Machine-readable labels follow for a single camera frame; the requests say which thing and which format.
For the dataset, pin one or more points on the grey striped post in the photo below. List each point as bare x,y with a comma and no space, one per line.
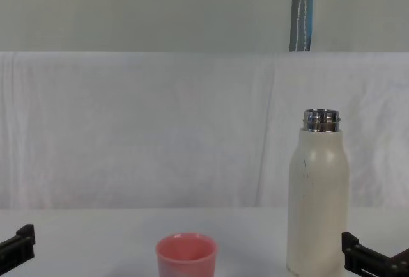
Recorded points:
302,11

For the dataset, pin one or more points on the cream vacuum bottle steel neck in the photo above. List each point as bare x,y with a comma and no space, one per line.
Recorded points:
316,210

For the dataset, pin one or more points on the wrinkled white hanging sheet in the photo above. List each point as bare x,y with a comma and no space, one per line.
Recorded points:
143,130

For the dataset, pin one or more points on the white table cloth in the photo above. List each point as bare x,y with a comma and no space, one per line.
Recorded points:
96,242

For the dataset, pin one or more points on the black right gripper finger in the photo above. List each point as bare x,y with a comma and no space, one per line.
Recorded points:
351,251

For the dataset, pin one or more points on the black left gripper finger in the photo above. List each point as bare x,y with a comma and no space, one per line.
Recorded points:
25,242

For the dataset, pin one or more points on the pink plastic cup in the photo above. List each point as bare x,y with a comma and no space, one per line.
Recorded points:
185,258

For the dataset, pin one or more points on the pale white curtain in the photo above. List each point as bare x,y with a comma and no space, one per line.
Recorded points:
128,8

